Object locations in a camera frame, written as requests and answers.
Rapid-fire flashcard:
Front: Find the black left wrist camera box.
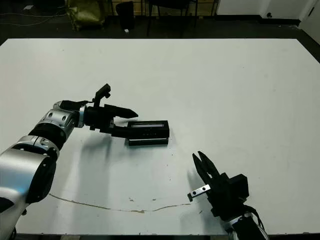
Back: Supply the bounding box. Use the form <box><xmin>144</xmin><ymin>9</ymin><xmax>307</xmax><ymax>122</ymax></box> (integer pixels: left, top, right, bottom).
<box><xmin>92</xmin><ymin>83</ymin><xmax>112</xmax><ymax>109</ymax></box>

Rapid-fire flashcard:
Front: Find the thin pale floor cable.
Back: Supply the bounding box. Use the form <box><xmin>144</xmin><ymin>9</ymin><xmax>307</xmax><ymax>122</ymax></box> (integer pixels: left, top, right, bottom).
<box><xmin>0</xmin><ymin>11</ymin><xmax>67</xmax><ymax>26</ymax></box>

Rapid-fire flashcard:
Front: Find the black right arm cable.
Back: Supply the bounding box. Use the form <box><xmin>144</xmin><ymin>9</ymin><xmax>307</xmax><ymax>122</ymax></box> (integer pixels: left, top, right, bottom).
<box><xmin>243</xmin><ymin>203</ymin><xmax>266</xmax><ymax>231</ymax></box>

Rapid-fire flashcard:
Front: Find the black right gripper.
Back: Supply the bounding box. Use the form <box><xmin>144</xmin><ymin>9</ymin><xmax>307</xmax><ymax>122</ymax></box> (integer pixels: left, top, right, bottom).
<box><xmin>187</xmin><ymin>150</ymin><xmax>247</xmax><ymax>222</ymax></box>

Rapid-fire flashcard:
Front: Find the yellow-green sack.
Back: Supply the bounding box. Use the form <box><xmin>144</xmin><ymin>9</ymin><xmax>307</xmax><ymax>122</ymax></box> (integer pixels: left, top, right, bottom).
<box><xmin>65</xmin><ymin>0</ymin><xmax>105</xmax><ymax>31</ymax></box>

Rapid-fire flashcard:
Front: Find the black box base white insert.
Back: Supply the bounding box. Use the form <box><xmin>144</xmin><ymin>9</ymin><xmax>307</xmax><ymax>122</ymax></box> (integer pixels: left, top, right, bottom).
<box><xmin>126</xmin><ymin>136</ymin><xmax>169</xmax><ymax>147</ymax></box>

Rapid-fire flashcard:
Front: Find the black mesh office chair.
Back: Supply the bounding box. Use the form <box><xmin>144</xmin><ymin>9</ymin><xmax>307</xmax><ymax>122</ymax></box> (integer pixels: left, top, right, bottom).
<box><xmin>146</xmin><ymin>0</ymin><xmax>200</xmax><ymax>38</ymax></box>

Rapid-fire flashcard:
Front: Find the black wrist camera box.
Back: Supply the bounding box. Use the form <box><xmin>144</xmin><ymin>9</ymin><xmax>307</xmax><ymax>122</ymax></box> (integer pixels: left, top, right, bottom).
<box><xmin>226</xmin><ymin>173</ymin><xmax>250</xmax><ymax>201</ymax></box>
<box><xmin>92</xmin><ymin>83</ymin><xmax>112</xmax><ymax>109</ymax></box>

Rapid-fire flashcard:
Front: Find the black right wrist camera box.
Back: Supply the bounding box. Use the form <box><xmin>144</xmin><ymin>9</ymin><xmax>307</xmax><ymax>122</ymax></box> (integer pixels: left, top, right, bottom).
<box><xmin>226</xmin><ymin>173</ymin><xmax>250</xmax><ymax>201</ymax></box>

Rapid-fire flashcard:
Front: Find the pale wooden crate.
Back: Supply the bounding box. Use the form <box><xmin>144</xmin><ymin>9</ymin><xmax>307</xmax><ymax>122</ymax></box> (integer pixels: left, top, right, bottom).
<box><xmin>133</xmin><ymin>0</ymin><xmax>150</xmax><ymax>16</ymax></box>

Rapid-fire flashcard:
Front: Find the black box lid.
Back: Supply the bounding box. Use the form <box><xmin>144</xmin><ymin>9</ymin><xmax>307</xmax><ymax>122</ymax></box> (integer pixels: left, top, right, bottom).
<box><xmin>126</xmin><ymin>120</ymin><xmax>171</xmax><ymax>140</ymax></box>

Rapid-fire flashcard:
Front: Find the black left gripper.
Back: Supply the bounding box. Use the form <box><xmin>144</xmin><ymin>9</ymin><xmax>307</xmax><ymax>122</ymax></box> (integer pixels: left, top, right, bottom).
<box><xmin>83</xmin><ymin>103</ymin><xmax>139</xmax><ymax>138</ymax></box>

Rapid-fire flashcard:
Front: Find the white door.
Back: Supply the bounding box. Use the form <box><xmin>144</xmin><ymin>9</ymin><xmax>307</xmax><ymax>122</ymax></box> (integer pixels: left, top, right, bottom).
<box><xmin>301</xmin><ymin>0</ymin><xmax>320</xmax><ymax>41</ymax></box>

